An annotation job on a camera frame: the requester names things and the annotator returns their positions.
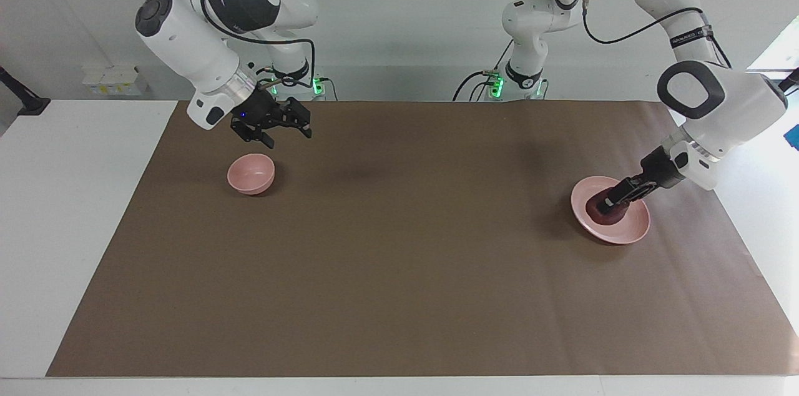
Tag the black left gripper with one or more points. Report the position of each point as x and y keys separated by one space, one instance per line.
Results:
x=663 y=168

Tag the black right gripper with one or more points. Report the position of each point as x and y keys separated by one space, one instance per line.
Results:
x=256 y=112

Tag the dark red apple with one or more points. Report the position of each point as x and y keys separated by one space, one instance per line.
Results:
x=619 y=216

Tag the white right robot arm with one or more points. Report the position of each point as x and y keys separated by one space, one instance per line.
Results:
x=187 y=40

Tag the pink plate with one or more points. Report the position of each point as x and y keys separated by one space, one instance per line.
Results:
x=630 y=230

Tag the pink bowl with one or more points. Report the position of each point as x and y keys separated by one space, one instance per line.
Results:
x=249 y=174

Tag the blue object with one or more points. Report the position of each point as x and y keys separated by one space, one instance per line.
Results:
x=794 y=137

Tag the brown table mat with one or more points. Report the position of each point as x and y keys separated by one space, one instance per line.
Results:
x=406 y=271

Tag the white wall socket strip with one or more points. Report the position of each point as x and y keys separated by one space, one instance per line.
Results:
x=103 y=89

